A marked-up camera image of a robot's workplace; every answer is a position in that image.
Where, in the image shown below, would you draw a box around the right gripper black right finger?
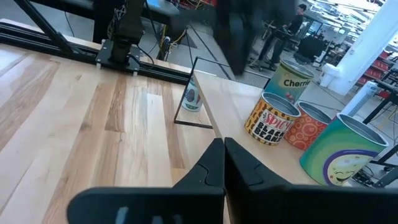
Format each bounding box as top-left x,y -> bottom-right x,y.
224,137 -> 398,224

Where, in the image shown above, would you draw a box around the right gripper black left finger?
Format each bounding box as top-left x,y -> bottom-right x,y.
67,138 -> 225,224

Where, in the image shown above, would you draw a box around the spicy black beans can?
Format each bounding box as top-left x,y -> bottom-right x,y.
244,91 -> 302,146

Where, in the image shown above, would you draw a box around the tall cherries can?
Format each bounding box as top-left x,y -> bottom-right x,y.
264,58 -> 317,105

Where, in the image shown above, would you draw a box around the white green labelled can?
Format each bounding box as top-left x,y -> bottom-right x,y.
181,77 -> 203,113

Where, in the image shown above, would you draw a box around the orange circles pattern can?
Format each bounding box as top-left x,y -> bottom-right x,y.
284,101 -> 333,151

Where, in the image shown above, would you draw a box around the green smiley face can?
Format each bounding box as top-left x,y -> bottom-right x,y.
299,113 -> 389,187

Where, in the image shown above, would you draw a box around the wooden shelf black metal legs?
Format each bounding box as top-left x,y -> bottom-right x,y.
173,57 -> 352,187

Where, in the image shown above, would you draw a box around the person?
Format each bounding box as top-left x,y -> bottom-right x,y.
257,2 -> 308,72

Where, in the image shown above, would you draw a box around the black office chair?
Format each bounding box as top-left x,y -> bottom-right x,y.
294,35 -> 326,65

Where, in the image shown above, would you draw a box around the white bin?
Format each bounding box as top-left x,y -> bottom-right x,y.
319,63 -> 341,88

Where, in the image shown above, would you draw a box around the white pillar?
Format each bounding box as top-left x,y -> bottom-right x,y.
328,0 -> 398,96

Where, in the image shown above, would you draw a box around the white tower fan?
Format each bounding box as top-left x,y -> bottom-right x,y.
341,81 -> 379,118

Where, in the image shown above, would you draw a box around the red shelving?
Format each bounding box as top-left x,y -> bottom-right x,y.
357,49 -> 398,88

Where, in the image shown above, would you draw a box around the black metal table frame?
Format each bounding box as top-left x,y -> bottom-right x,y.
0,0 -> 195,85

